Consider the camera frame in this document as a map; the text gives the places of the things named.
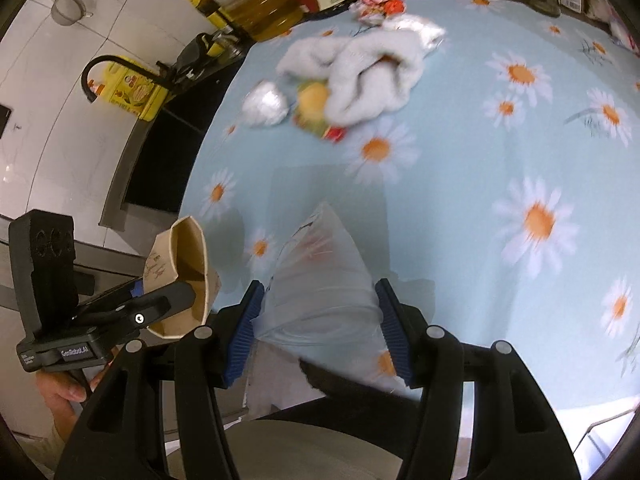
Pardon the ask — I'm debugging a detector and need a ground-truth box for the white towel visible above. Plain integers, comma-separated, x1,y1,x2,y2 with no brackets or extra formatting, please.
276,30,426,126

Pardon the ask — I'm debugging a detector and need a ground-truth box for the clear cooking oil jug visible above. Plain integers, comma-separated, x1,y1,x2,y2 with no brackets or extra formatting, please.
202,0,306,43

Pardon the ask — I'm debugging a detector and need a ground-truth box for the metal wall strainer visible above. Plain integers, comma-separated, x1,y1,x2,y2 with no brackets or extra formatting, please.
50,0,93,27

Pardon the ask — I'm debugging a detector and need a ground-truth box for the person's left hand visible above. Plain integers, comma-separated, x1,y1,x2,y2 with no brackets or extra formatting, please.
36,347,121,430

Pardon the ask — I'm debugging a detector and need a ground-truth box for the crumpled silver foil wrapper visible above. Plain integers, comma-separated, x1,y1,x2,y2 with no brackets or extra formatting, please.
382,14,447,56

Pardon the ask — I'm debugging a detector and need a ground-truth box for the brown paper cup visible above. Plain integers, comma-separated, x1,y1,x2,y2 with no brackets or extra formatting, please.
142,216,222,340

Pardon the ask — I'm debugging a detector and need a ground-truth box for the crumpled silver foil ball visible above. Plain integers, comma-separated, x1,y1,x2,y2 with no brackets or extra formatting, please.
241,80,291,127

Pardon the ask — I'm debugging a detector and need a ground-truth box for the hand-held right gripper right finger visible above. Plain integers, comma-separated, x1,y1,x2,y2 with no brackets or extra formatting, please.
375,278,581,480

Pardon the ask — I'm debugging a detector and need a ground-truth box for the small steel cup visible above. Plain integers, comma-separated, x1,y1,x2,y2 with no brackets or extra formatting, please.
212,30,248,58

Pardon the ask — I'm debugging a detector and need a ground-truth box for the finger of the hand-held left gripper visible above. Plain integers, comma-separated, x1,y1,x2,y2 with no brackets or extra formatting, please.
80,279,146,313
70,281,197,334

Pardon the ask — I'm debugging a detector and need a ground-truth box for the pink white packet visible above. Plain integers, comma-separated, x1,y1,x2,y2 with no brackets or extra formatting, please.
607,7,640,58

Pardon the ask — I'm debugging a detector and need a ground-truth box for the person's left forearm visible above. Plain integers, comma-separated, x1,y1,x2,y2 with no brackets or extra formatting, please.
47,417,81,463

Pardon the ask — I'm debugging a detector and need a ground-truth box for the black sink holder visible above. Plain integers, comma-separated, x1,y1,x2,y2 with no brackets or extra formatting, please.
175,32,241,81

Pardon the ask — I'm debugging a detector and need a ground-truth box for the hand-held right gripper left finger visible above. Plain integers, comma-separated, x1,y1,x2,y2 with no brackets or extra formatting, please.
54,280,266,480

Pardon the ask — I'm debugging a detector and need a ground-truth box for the black kitchen sink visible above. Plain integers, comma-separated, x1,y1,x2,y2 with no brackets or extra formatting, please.
122,75,241,213

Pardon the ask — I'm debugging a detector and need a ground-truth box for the pink red wrapper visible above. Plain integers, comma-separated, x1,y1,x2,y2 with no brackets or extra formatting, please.
350,0,407,28

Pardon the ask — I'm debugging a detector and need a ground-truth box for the black faucet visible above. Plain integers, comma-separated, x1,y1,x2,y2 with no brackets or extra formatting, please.
81,54,178,106

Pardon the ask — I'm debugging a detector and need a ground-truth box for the yellow dish soap bottle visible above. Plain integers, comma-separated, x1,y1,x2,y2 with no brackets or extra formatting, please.
92,55,168,122

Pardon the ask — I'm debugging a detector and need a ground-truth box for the clear plastic bag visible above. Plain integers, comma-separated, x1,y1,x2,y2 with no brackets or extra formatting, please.
252,201,401,348

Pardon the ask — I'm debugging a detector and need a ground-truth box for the yellow red snack wrapper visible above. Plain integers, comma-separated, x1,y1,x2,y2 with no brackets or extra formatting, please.
292,80,348,143

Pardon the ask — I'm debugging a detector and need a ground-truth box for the floral light blue tablecloth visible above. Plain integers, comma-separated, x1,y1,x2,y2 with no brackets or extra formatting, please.
177,0,640,411

